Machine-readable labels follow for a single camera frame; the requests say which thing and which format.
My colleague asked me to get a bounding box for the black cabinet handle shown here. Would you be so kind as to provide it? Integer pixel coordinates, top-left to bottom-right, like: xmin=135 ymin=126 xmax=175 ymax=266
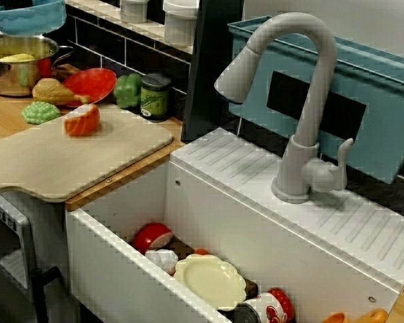
xmin=30 ymin=266 xmax=61 ymax=323

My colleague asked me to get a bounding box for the yellow flower-shaped plate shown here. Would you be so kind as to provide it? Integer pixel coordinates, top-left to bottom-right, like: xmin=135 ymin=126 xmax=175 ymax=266
xmin=173 ymin=254 xmax=248 ymax=312

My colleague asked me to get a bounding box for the green grapes toy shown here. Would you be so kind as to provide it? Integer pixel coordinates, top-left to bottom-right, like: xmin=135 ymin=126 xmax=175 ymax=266
xmin=22 ymin=100 xmax=61 ymax=124

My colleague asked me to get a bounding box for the toy ice cream cone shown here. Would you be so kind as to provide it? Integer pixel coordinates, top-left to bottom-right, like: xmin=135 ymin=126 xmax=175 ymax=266
xmin=144 ymin=248 xmax=179 ymax=275

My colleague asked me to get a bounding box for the grey toy faucet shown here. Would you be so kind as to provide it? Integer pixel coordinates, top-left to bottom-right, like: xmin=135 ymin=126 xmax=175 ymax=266
xmin=213 ymin=11 xmax=355 ymax=205

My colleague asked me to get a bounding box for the salmon sushi toy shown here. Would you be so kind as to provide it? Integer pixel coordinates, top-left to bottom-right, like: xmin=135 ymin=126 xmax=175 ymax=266
xmin=63 ymin=103 xmax=101 ymax=137

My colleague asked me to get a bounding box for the white toy sink unit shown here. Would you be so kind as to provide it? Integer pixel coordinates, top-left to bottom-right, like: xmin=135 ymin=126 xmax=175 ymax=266
xmin=65 ymin=127 xmax=404 ymax=323

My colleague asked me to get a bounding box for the red plastic plate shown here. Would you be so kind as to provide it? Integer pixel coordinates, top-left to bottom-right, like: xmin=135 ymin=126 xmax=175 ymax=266
xmin=61 ymin=67 xmax=118 ymax=108

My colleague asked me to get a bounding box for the yellow corn toy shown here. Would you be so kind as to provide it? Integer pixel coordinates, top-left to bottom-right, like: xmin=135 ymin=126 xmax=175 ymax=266
xmin=0 ymin=52 xmax=37 ymax=63

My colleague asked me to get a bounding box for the beige cutting board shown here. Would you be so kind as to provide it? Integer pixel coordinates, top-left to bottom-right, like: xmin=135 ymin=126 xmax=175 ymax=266
xmin=0 ymin=104 xmax=174 ymax=204

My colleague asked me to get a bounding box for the dark vertical post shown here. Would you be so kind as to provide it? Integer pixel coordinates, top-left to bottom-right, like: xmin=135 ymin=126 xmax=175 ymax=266
xmin=181 ymin=0 xmax=245 ymax=142

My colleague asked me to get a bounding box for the small white storage jar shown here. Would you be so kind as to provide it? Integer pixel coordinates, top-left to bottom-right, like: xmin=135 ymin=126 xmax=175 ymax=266
xmin=119 ymin=0 xmax=149 ymax=24

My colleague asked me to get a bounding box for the beige tiled ledge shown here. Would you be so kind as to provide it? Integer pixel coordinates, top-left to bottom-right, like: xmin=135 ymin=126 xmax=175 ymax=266
xmin=57 ymin=0 xmax=195 ymax=55

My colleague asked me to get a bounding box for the teal plastic bin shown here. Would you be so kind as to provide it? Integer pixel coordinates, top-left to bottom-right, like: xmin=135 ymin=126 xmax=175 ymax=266
xmin=227 ymin=15 xmax=404 ymax=185

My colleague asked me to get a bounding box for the steel cooking pot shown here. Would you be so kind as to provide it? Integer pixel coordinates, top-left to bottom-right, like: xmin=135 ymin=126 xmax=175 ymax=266
xmin=0 ymin=33 xmax=75 ymax=98

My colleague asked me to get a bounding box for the green bell pepper toy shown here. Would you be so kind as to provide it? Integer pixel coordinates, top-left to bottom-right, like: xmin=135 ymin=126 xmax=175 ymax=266
xmin=112 ymin=72 xmax=143 ymax=109

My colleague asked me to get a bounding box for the grey toy dishwasher panel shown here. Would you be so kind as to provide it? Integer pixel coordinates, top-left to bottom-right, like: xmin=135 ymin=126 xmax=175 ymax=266
xmin=0 ymin=190 xmax=38 ymax=293

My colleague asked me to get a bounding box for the orange toy strainer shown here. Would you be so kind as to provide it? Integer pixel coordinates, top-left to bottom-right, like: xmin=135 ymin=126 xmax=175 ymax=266
xmin=323 ymin=308 xmax=390 ymax=323

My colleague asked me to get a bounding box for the blue plastic bowl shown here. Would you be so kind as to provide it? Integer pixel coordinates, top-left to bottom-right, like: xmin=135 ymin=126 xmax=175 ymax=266
xmin=0 ymin=0 xmax=67 ymax=37

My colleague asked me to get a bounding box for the toy chicken drumstick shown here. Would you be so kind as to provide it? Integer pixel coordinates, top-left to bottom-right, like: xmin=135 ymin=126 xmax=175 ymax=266
xmin=32 ymin=77 xmax=92 ymax=107

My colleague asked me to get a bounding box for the green toy can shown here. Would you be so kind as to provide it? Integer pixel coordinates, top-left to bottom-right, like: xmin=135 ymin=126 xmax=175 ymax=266
xmin=140 ymin=73 xmax=172 ymax=122

